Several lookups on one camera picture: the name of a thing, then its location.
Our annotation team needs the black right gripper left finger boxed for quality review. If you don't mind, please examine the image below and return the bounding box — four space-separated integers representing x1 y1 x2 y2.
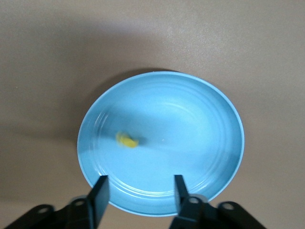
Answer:
4 175 110 229

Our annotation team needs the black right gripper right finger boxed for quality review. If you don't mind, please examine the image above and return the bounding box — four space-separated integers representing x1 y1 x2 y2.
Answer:
169 174 265 229

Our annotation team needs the yellow foam letter u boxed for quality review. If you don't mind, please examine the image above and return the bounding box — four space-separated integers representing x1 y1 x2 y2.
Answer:
115 131 140 148

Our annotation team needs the blue plate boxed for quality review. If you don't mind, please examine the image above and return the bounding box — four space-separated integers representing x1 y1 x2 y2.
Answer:
76 71 245 217

